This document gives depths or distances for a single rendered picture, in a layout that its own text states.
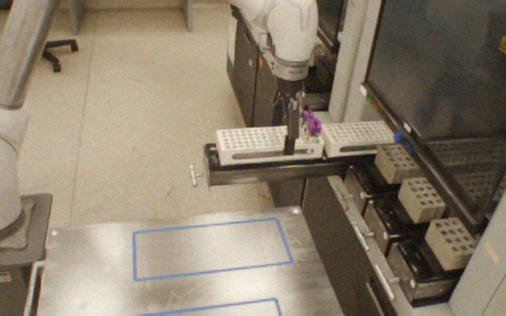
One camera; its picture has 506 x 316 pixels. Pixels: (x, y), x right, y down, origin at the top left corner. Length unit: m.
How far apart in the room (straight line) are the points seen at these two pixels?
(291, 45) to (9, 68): 0.69
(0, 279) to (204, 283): 0.60
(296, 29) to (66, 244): 0.72
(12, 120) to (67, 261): 0.44
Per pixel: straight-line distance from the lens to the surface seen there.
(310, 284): 1.06
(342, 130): 1.46
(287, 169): 1.37
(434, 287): 1.18
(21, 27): 1.27
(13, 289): 1.45
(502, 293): 1.07
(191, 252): 1.09
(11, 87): 1.33
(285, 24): 1.18
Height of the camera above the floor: 1.63
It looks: 37 degrees down
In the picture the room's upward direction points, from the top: 5 degrees clockwise
